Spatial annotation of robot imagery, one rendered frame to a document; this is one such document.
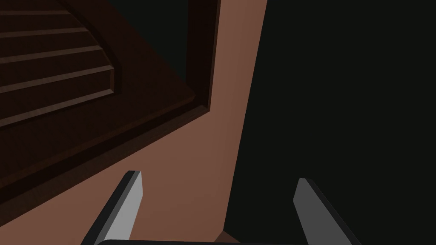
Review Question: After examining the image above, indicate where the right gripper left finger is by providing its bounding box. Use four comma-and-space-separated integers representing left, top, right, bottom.
80, 170, 143, 245

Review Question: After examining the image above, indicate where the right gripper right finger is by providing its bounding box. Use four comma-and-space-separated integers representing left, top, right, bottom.
293, 177, 362, 245

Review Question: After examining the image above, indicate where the dark brown louvered door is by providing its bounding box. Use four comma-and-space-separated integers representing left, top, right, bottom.
0, 0, 196, 191

